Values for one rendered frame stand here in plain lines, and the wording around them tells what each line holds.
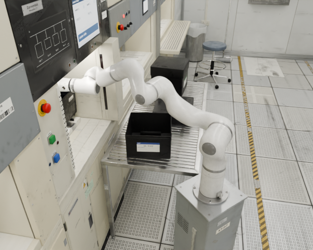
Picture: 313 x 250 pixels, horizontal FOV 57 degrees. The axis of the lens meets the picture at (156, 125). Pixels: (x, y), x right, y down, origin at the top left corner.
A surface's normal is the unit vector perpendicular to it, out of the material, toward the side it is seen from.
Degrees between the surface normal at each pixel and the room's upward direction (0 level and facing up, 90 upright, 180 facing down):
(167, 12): 90
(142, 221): 0
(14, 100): 90
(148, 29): 90
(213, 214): 0
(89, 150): 0
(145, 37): 90
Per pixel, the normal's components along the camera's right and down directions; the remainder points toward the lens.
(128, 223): 0.00, -0.84
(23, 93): 0.98, 0.10
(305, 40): -0.19, 0.53
